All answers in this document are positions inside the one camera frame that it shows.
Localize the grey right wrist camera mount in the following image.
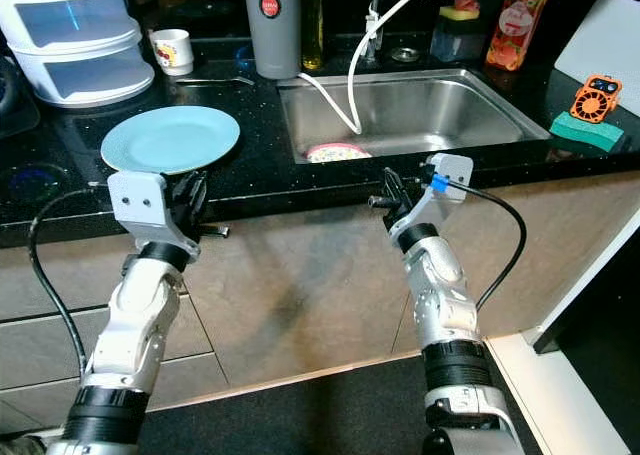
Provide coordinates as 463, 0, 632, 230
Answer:
400, 153, 474, 238

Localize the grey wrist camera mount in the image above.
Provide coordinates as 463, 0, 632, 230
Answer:
400, 153, 474, 238
107, 171, 199, 261

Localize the dark sponge holder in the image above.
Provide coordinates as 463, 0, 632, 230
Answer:
428, 17, 486, 64

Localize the stainless steel sink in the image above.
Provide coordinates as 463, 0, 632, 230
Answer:
277, 68, 551, 164

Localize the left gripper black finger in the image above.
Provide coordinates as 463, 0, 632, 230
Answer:
175, 170, 209, 216

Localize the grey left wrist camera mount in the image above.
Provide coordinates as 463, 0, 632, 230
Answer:
107, 171, 199, 261

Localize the white faucet hose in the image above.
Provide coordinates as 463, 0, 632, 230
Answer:
297, 0, 461, 136

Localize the small white printed cup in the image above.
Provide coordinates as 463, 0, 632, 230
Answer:
150, 29, 194, 76

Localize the yellow sponge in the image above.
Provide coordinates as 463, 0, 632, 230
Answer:
440, 8, 479, 23

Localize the light blue plate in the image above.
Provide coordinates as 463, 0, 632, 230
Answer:
100, 106, 242, 175

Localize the orange soap pump pouch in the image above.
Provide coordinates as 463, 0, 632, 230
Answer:
485, 0, 553, 73

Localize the grey water filter canister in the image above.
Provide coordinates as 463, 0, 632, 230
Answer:
243, 0, 346, 80

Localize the black floor mat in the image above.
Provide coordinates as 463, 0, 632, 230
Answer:
50, 340, 561, 455

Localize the olive cloth covered leg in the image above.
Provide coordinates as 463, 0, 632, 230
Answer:
0, 433, 61, 455

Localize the chrome sink faucet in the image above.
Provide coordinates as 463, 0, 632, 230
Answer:
365, 0, 391, 66

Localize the steel fork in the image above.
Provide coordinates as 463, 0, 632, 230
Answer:
175, 76, 256, 88

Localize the pink rimmed floral plate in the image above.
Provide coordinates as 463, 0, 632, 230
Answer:
305, 143, 373, 164

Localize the orange mini fan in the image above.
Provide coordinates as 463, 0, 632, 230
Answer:
570, 74, 623, 124

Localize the yellow oil bottle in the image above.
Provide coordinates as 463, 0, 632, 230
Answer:
298, 0, 326, 72

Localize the grey cabinet door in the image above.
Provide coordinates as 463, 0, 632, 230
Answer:
185, 210, 426, 386
395, 175, 640, 351

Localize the green sponge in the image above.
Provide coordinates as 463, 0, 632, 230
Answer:
550, 112, 626, 153

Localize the white tiered food container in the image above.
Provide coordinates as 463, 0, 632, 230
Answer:
0, 0, 156, 109

